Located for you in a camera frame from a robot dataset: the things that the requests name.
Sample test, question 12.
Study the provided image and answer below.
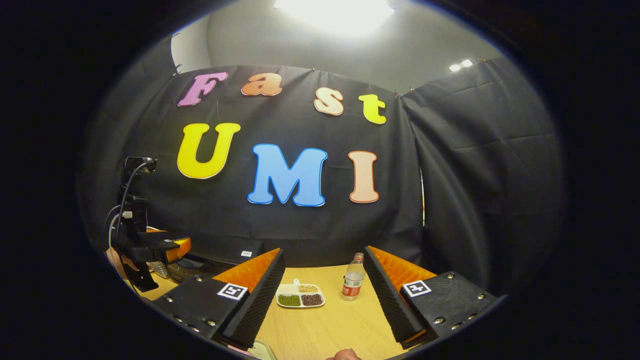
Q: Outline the white cable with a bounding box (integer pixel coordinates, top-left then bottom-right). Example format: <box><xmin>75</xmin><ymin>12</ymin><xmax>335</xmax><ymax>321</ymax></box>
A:
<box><xmin>105</xmin><ymin>205</ymin><xmax>133</xmax><ymax>248</ymax></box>

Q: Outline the clear plastic water bottle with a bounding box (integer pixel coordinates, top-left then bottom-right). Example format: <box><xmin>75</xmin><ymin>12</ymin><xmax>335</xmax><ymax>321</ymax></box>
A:
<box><xmin>341</xmin><ymin>252</ymin><xmax>366</xmax><ymax>302</ymax></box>

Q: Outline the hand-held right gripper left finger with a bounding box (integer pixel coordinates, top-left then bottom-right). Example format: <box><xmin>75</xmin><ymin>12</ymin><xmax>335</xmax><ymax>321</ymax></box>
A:
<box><xmin>150</xmin><ymin>248</ymin><xmax>287</xmax><ymax>350</ymax></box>

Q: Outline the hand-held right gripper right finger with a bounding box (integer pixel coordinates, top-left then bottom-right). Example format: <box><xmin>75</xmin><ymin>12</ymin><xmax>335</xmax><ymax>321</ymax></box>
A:
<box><xmin>363</xmin><ymin>245</ymin><xmax>501</xmax><ymax>351</ymax></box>

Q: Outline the large ceiling light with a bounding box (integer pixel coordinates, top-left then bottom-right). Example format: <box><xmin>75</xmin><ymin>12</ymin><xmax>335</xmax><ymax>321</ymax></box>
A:
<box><xmin>272</xmin><ymin>0</ymin><xmax>396</xmax><ymax>36</ymax></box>

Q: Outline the black cable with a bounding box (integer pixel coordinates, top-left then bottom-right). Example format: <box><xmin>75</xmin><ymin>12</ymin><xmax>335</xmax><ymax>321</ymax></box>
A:
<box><xmin>116</xmin><ymin>160</ymin><xmax>153</xmax><ymax>241</ymax></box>

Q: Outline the cream square plate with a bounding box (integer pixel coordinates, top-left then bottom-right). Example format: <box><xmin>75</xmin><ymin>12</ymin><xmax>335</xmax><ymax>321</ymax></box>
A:
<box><xmin>227</xmin><ymin>340</ymin><xmax>277</xmax><ymax>360</ymax></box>

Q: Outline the white divided dish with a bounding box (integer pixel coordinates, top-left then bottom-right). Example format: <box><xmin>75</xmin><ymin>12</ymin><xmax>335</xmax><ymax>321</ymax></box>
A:
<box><xmin>275</xmin><ymin>278</ymin><xmax>326</xmax><ymax>309</ymax></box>

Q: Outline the black electric oven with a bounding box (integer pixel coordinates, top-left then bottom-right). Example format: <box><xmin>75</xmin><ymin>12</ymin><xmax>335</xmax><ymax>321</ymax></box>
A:
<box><xmin>167</xmin><ymin>239</ymin><xmax>265</xmax><ymax>283</ymax></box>

